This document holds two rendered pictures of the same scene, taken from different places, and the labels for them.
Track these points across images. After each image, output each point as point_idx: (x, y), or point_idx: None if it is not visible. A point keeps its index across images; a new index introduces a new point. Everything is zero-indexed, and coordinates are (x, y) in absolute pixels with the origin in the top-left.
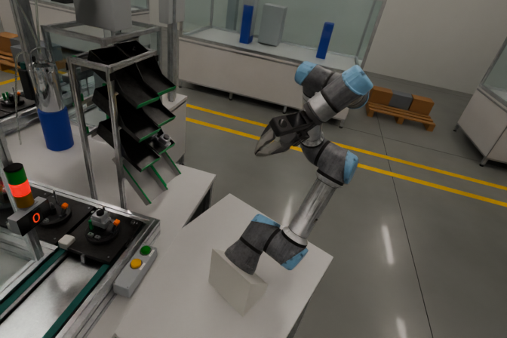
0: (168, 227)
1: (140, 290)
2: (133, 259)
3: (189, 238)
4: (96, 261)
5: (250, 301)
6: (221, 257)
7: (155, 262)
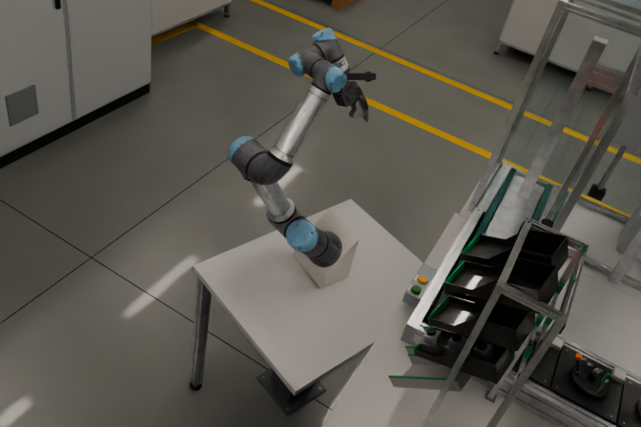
0: (391, 346)
1: None
2: (425, 281)
3: (364, 326)
4: None
5: None
6: (350, 232)
7: (402, 308)
